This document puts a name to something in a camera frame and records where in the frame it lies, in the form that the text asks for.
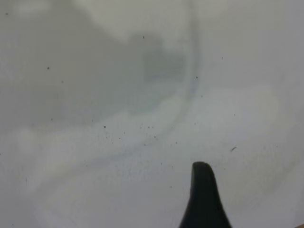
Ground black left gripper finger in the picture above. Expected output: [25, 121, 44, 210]
[178, 161, 233, 228]

